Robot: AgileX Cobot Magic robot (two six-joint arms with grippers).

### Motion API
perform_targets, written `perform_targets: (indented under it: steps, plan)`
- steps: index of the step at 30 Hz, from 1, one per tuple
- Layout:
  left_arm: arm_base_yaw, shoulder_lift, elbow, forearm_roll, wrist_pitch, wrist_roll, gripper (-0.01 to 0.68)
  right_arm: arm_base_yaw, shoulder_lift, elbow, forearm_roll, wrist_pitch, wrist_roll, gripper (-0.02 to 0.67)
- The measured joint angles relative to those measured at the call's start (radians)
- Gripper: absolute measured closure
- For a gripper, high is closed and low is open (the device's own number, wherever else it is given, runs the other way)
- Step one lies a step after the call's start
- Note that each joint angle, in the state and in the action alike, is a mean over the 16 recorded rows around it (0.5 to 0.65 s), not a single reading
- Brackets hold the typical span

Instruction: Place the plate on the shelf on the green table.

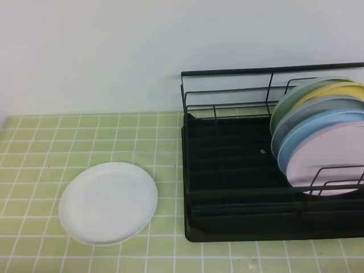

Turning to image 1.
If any pink plate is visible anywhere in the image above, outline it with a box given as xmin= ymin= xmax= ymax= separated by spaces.
xmin=286 ymin=121 xmax=363 ymax=196

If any yellow plate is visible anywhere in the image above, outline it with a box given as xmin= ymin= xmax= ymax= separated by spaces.
xmin=291 ymin=82 xmax=363 ymax=109

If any black wire dish rack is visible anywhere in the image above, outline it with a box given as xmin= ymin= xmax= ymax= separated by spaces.
xmin=181 ymin=63 xmax=363 ymax=220

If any black drip tray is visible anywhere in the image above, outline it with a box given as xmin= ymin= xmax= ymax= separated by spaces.
xmin=181 ymin=114 xmax=363 ymax=242

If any blue plate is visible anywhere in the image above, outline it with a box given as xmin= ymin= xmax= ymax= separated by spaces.
xmin=277 ymin=109 xmax=363 ymax=175

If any green plate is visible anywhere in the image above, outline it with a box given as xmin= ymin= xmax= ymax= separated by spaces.
xmin=270 ymin=76 xmax=353 ymax=134

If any grey plate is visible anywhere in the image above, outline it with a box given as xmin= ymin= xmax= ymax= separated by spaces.
xmin=271 ymin=95 xmax=363 ymax=159

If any white round plate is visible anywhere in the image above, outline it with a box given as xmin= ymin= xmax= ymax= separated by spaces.
xmin=59 ymin=162 xmax=158 ymax=245

